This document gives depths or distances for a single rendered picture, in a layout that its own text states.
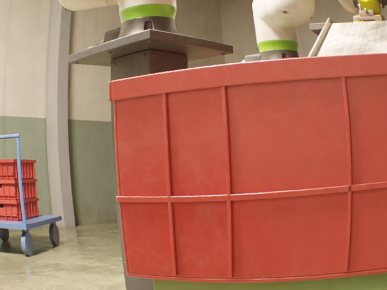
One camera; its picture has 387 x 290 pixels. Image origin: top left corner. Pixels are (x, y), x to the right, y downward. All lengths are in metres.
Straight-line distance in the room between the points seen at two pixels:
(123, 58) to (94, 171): 6.14
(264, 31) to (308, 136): 1.13
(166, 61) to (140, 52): 0.06
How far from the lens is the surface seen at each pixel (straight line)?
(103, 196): 7.46
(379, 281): 0.55
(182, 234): 0.59
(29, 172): 4.68
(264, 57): 1.65
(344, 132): 0.52
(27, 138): 6.38
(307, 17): 1.54
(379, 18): 1.42
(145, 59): 1.16
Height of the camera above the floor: 0.66
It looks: 3 degrees up
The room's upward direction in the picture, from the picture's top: 3 degrees counter-clockwise
